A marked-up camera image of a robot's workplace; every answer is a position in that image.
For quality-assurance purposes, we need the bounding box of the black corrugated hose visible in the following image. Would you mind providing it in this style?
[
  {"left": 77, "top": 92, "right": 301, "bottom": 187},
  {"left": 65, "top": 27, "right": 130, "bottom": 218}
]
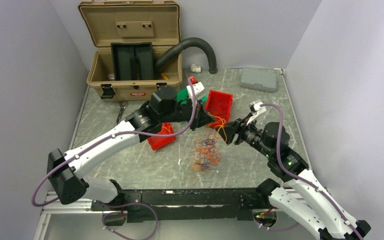
[{"left": 154, "top": 37, "right": 219, "bottom": 75}]

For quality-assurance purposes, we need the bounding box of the green plastic bin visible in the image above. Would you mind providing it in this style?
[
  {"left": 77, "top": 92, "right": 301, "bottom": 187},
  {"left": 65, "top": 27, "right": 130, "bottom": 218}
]
[{"left": 176, "top": 88, "right": 208, "bottom": 104}]

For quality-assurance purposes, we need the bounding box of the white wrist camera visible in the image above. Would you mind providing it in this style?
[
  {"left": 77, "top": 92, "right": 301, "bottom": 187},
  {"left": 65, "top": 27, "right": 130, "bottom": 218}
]
[
  {"left": 246, "top": 100, "right": 267, "bottom": 126},
  {"left": 186, "top": 76, "right": 205, "bottom": 100}
]

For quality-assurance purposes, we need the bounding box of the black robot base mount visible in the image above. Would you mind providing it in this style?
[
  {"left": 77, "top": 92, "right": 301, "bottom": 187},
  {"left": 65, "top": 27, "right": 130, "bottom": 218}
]
[{"left": 91, "top": 187, "right": 271, "bottom": 223}]

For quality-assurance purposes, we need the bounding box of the grey plastic organizer case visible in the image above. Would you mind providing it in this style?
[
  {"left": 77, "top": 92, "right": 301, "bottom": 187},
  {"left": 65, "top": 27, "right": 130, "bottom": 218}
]
[{"left": 239, "top": 67, "right": 280, "bottom": 93}]

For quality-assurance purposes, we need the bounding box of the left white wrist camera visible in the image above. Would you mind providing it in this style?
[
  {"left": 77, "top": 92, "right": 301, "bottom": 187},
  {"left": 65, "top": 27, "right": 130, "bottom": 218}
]
[{"left": 186, "top": 76, "right": 205, "bottom": 100}]

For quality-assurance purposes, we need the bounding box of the white pipe fitting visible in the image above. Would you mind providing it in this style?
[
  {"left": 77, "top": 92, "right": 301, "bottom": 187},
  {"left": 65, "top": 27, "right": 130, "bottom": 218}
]
[{"left": 190, "top": 64, "right": 202, "bottom": 73}]

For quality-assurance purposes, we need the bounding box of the yellow cable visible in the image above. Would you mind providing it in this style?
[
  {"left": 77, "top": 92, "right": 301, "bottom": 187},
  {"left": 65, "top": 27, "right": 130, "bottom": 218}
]
[{"left": 206, "top": 110, "right": 229, "bottom": 143}]

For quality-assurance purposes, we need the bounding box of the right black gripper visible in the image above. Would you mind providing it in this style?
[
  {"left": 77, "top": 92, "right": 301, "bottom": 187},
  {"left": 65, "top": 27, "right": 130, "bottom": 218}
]
[{"left": 215, "top": 112, "right": 273, "bottom": 158}]

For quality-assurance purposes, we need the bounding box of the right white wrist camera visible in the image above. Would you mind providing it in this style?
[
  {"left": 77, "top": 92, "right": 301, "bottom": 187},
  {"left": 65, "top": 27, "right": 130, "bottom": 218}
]
[{"left": 246, "top": 100, "right": 267, "bottom": 126}]

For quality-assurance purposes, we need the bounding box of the yellow tool in toolbox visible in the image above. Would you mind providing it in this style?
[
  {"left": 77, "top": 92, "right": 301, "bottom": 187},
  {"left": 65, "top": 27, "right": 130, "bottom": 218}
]
[{"left": 161, "top": 73, "right": 169, "bottom": 80}]

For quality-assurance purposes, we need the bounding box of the orange cable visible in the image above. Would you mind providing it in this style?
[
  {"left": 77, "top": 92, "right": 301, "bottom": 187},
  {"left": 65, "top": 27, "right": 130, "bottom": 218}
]
[{"left": 191, "top": 132, "right": 223, "bottom": 172}]

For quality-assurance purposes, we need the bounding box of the aluminium frame rail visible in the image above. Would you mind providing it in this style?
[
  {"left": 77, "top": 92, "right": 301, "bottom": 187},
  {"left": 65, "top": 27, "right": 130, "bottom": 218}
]
[{"left": 41, "top": 191, "right": 95, "bottom": 215}]

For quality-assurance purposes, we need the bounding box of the small red plastic bin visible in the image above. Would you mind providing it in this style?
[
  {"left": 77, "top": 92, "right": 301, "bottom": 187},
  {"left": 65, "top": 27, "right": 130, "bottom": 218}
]
[{"left": 147, "top": 122, "right": 176, "bottom": 151}]

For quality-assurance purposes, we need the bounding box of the tan plastic toolbox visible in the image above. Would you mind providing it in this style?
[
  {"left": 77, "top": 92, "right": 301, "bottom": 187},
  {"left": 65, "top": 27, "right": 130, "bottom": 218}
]
[{"left": 78, "top": 0, "right": 183, "bottom": 102}]

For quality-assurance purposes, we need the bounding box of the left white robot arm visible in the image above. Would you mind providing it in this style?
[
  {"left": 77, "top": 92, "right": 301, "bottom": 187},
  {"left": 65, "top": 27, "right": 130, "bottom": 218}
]
[{"left": 47, "top": 86, "right": 215, "bottom": 210}]

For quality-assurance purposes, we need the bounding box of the silver combination wrench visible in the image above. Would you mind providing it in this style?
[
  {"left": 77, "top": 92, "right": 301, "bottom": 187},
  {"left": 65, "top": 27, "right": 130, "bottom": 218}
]
[{"left": 115, "top": 101, "right": 129, "bottom": 126}]

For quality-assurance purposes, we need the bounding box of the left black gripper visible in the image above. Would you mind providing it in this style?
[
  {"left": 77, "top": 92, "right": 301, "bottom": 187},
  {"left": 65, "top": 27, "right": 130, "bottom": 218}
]
[{"left": 160, "top": 96, "right": 216, "bottom": 132}]

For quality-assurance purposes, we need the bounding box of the large red plastic bin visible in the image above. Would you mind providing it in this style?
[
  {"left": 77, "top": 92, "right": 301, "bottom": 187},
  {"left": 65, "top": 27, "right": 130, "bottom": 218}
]
[{"left": 205, "top": 90, "right": 233, "bottom": 128}]

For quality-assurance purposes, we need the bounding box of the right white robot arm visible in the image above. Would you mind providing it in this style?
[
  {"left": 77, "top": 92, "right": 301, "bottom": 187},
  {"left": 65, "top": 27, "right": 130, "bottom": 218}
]
[{"left": 216, "top": 118, "right": 372, "bottom": 240}]

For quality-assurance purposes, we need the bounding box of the black toolbox tray insert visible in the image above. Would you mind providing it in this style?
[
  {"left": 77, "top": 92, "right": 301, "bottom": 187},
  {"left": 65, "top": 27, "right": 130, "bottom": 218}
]
[{"left": 110, "top": 42, "right": 154, "bottom": 81}]

